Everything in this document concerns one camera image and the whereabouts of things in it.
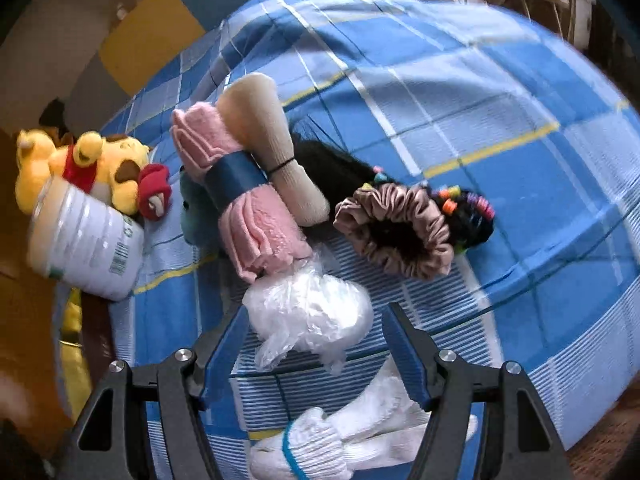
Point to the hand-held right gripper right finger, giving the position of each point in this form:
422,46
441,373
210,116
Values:
400,352

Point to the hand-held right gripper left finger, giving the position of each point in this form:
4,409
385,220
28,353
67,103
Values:
220,352

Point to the clear plastic bag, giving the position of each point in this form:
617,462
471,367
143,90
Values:
310,310

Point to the beige towel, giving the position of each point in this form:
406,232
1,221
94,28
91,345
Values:
255,115

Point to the pink rolled towel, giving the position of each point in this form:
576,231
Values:
260,235

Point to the white knit glove blue cuff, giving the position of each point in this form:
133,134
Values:
310,445

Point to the blue elephant plush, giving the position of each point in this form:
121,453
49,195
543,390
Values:
192,215

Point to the pink satin scrunchie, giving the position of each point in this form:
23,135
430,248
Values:
360,215

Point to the yellow cloth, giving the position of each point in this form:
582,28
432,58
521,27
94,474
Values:
72,320

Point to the blue wrap band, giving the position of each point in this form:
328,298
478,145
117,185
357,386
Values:
235,180

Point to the white plastic jar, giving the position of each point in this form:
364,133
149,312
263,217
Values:
80,240

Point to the red and white plush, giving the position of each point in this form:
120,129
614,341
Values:
152,185

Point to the black hair wig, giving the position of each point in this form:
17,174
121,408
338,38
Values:
325,165

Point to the yellow plush with brown spots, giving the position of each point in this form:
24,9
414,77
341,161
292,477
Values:
122,160

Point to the brown woven mat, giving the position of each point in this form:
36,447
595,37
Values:
605,455

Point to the blue plaid bed sheet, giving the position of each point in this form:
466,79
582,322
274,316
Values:
450,110

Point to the yellow bear plush red shirt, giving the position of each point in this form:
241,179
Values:
35,160

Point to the colour block headboard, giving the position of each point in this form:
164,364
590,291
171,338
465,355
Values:
145,40

